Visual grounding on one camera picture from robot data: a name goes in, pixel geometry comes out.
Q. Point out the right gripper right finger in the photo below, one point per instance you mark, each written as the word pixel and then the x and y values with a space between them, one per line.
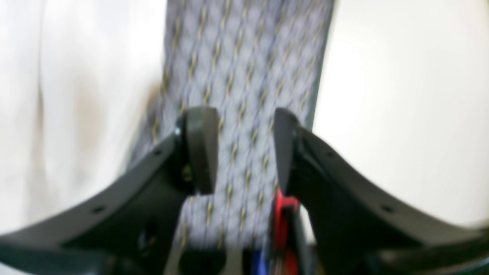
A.
pixel 359 228

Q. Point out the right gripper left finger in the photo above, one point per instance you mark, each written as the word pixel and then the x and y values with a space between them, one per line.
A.
pixel 128 228

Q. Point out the white T-shirt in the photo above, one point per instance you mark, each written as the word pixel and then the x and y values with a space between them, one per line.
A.
pixel 76 79

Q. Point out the red black clamp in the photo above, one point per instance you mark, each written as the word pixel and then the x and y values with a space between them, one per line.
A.
pixel 283 245

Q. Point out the patterned blue table cloth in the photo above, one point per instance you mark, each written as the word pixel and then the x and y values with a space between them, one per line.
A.
pixel 245 58

